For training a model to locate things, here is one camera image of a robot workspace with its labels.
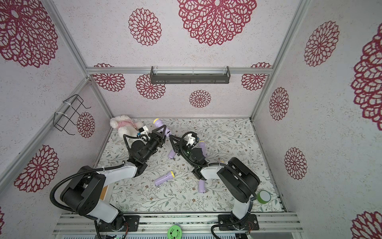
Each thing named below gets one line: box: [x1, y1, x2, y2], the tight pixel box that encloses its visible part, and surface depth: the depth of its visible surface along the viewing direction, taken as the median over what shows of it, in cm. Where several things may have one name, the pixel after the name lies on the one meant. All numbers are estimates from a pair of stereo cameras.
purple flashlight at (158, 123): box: [153, 118, 172, 138], surface depth 80 cm
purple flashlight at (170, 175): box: [153, 170, 176, 186], surface depth 89 cm
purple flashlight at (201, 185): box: [197, 179, 206, 194], surface depth 85 cm
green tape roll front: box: [167, 225, 183, 239], surface depth 69 cm
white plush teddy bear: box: [109, 115, 144, 138], surface depth 107 cm
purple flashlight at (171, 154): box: [167, 148, 177, 160], surface depth 99 cm
